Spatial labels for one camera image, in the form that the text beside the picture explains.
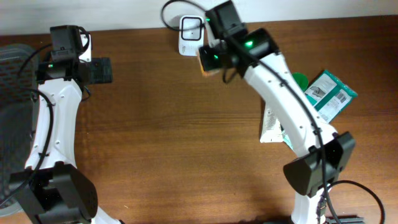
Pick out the white barcode scanner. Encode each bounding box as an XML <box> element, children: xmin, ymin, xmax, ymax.
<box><xmin>178</xmin><ymin>15</ymin><xmax>204</xmax><ymax>57</ymax></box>

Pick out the white tube with tan cap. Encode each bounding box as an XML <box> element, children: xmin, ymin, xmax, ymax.
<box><xmin>260</xmin><ymin>105</ymin><xmax>283</xmax><ymax>143</ymax></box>

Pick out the grey plastic basket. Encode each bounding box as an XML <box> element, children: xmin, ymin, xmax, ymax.
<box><xmin>1</xmin><ymin>44</ymin><xmax>39</xmax><ymax>200</ymax></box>

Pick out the green lid jar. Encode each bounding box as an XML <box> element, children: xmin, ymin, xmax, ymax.
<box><xmin>292</xmin><ymin>72</ymin><xmax>309</xmax><ymax>91</ymax></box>

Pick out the teal wipes packet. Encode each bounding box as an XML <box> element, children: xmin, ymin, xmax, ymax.
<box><xmin>282</xmin><ymin>130</ymin><xmax>293</xmax><ymax>149</ymax></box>

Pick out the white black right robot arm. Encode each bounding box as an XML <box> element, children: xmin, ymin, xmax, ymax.
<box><xmin>198</xmin><ymin>21</ymin><xmax>355</xmax><ymax>223</ymax></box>

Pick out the small orange carton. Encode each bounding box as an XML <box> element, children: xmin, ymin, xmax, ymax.
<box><xmin>200</xmin><ymin>60</ymin><xmax>221</xmax><ymax>77</ymax></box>

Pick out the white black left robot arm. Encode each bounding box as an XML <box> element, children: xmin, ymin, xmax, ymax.
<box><xmin>10</xmin><ymin>26</ymin><xmax>120</xmax><ymax>223</ymax></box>

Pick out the green white package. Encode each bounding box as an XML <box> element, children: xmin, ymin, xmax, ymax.
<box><xmin>304</xmin><ymin>70</ymin><xmax>358</xmax><ymax>123</ymax></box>

